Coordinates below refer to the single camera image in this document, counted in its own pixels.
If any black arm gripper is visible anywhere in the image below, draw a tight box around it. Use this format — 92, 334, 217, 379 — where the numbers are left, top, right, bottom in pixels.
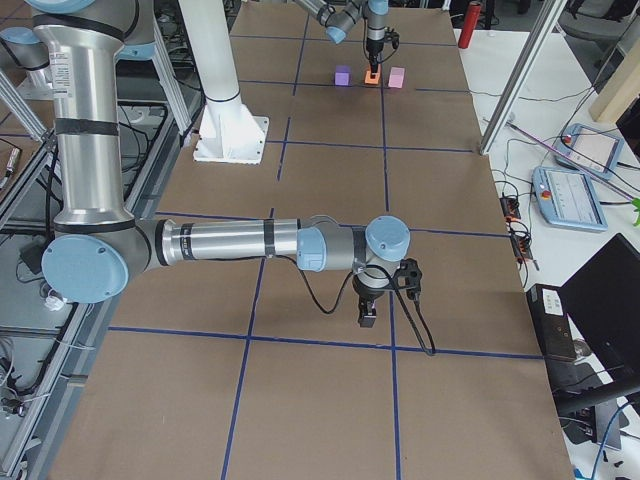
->
352, 273, 392, 328

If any black second arm gripper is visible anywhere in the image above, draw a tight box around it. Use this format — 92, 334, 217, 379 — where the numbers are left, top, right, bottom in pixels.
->
366, 39, 384, 74

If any orange cube block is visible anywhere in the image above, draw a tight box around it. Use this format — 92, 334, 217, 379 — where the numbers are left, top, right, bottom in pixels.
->
364, 65, 381, 85

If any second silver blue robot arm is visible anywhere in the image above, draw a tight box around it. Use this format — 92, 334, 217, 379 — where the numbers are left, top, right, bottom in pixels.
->
296, 1, 399, 328

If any pink cube block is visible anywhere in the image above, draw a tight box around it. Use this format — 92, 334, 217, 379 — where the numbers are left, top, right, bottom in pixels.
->
388, 67, 405, 89

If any purple cube block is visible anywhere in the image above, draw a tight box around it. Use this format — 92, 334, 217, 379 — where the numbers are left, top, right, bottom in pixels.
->
334, 65, 351, 86

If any red cylinder tube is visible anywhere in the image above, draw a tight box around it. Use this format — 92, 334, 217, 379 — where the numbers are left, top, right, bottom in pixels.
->
458, 1, 482, 49

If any silver reacher grabber tool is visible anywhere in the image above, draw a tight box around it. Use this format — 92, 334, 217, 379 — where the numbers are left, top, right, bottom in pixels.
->
508, 122, 639, 232

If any orange black connector strip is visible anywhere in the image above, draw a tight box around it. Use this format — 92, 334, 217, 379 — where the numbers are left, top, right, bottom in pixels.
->
499, 195, 533, 265

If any black box on table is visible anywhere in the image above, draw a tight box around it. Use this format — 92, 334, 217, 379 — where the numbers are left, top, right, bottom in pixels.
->
526, 284, 576, 362

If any near blue teach pendant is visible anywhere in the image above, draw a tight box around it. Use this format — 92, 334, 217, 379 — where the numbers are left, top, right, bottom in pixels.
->
532, 166, 608, 232

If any blue teach pendant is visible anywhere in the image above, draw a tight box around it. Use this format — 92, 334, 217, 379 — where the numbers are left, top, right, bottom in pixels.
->
532, 166, 608, 232
554, 123, 623, 180

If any black monitor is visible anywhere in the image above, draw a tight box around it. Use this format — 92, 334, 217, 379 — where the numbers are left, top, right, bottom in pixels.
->
559, 233, 639, 379

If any far blue teach pendant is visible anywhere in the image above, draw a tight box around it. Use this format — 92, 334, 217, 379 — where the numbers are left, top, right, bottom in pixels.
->
554, 123, 623, 180

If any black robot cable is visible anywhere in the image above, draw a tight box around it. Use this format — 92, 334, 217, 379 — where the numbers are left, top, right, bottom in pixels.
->
272, 254, 436, 357

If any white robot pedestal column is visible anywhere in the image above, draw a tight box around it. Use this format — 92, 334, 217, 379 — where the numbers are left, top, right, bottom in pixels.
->
179, 0, 269, 165

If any aluminium frame post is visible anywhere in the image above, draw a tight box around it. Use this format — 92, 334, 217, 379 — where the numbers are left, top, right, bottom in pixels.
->
479, 0, 566, 155

